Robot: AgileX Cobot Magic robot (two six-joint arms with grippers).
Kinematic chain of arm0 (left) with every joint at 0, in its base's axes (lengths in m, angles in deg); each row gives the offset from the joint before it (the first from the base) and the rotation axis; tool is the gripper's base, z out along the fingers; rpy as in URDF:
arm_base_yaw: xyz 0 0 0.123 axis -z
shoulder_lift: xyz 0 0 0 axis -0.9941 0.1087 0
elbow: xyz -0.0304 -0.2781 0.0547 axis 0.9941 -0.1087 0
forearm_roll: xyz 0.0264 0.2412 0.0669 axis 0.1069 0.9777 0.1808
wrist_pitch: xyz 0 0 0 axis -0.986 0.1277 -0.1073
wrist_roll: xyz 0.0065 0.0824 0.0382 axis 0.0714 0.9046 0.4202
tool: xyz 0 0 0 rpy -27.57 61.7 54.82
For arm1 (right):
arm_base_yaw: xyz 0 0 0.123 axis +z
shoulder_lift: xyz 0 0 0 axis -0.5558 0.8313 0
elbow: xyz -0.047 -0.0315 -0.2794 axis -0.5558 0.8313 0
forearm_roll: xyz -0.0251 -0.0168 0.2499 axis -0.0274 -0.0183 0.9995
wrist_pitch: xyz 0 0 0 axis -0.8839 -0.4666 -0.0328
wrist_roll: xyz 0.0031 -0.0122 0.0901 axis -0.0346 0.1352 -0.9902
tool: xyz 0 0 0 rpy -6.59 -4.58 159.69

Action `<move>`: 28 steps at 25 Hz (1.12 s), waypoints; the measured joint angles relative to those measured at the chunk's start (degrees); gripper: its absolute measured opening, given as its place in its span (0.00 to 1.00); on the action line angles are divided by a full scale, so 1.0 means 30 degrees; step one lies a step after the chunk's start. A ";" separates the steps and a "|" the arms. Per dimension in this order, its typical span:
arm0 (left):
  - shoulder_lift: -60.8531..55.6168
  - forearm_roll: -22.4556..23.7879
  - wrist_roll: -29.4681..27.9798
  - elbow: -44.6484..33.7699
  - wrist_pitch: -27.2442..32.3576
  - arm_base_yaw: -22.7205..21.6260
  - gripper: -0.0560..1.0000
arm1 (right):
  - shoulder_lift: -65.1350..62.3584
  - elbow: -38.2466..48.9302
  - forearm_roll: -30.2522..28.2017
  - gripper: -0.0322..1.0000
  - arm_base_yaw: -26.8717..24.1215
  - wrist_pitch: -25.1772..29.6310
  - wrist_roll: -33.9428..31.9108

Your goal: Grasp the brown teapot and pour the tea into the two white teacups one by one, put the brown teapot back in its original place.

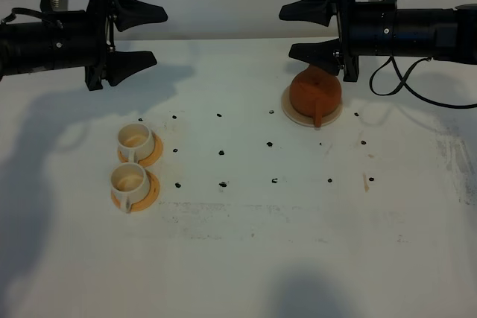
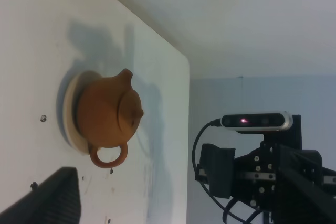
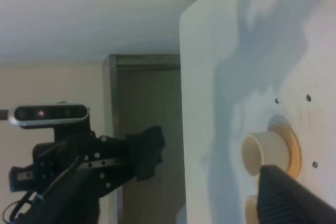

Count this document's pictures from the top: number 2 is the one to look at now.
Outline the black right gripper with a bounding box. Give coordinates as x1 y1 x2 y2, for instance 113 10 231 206
195 115 335 223

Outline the brown clay teapot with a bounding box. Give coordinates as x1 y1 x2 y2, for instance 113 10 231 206
76 69 144 168

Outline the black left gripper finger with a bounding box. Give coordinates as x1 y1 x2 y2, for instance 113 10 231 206
1 167 80 223

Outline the black camera cable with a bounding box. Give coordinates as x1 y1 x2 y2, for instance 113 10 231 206
192 119 263 224

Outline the beige round teapot coaster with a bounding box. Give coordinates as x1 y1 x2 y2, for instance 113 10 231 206
62 71 102 155

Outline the silver depth camera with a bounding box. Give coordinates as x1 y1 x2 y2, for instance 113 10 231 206
220 111 293 132

